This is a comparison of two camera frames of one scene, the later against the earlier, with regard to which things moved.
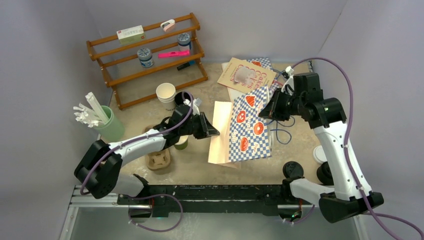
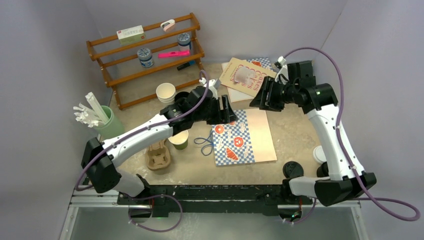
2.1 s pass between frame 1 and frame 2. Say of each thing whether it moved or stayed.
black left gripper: moved
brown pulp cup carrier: stayed
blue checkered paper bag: moved
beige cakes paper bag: stayed
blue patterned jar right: stayed
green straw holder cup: stayed
